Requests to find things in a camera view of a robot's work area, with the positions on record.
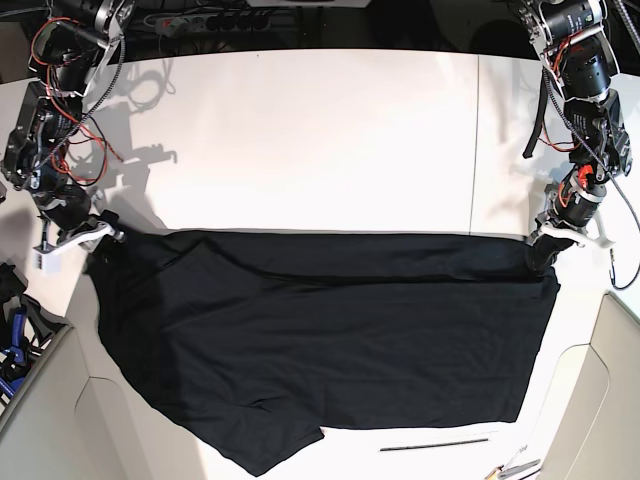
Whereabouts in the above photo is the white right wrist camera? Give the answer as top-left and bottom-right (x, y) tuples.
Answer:
(33, 249), (61, 275)

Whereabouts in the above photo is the beige chair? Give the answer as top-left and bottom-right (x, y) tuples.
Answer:
(0, 324), (126, 480)
(523, 294), (639, 479)

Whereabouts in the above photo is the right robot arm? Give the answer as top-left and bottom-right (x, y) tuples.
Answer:
(1, 1), (136, 257)

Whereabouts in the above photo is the grey pliers tool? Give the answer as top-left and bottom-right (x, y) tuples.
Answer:
(485, 445), (542, 480)

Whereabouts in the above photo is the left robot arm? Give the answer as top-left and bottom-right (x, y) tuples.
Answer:
(519, 1), (632, 272)

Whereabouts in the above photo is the beige right chair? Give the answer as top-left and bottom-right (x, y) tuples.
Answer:
(523, 294), (639, 479)

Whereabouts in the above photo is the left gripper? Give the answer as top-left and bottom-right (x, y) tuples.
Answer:
(525, 172), (613, 274)

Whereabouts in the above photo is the black T-shirt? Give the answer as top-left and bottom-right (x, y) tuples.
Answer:
(87, 229), (560, 477)

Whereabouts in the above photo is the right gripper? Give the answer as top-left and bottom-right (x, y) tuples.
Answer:
(32, 185), (125, 253)

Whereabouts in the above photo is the beige left chair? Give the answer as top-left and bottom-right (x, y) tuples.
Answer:
(0, 324), (126, 480)

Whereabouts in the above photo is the blue black clutter pile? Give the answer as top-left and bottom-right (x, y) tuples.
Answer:
(1, 263), (66, 407)

